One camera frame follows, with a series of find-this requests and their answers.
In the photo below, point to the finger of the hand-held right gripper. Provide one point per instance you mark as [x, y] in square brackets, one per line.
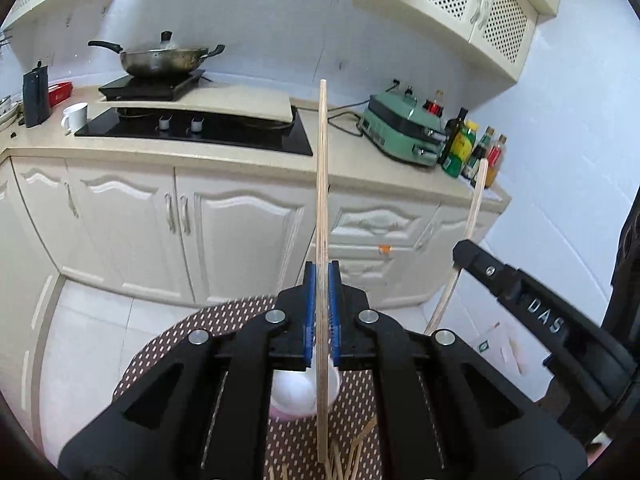
[482, 267]

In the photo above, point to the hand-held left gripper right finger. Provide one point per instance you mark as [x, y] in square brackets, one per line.
[335, 310]

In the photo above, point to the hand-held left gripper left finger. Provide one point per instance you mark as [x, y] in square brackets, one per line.
[310, 310]

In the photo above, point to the long wooden chopstick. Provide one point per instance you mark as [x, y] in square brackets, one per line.
[472, 210]
[322, 185]

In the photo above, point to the pink paper cup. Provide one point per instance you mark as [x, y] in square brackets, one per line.
[295, 392]

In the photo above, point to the bunch of wooden chopsticks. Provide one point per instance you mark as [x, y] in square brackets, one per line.
[345, 455]

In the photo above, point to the white rice bag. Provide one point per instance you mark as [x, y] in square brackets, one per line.
[500, 347]

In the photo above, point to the red label sauce bottle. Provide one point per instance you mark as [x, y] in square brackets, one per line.
[496, 160]

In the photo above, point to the dark soy sauce bottle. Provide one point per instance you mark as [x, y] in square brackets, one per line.
[479, 157]

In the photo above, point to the green yellow label bottle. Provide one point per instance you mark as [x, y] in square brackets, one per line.
[461, 152]

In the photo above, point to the dark olive oil bottle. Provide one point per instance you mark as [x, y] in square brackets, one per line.
[454, 135]

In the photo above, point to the brown dotted tablecloth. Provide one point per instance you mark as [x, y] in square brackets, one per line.
[165, 340]

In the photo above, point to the green electric grill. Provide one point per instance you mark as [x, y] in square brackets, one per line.
[405, 130]

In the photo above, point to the black glass gas hob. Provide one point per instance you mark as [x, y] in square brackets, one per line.
[225, 135]

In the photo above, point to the cream kitchen base cabinet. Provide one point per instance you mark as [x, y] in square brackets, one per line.
[135, 220]

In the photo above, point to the beige board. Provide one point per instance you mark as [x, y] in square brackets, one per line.
[235, 102]

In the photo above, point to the black induction cooker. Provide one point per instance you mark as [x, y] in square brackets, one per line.
[150, 87]

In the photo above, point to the glass wok lid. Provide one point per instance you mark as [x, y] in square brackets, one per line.
[166, 47]

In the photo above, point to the white mug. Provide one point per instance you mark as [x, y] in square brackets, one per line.
[77, 117]

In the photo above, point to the red box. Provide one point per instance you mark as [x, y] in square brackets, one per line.
[61, 92]

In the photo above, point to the dark blue box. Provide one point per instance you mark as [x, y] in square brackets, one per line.
[36, 97]

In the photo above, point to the metal dish rack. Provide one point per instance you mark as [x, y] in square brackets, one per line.
[9, 112]

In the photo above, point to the cream lattice corner wall cabinet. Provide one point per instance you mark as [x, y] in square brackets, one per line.
[475, 5]

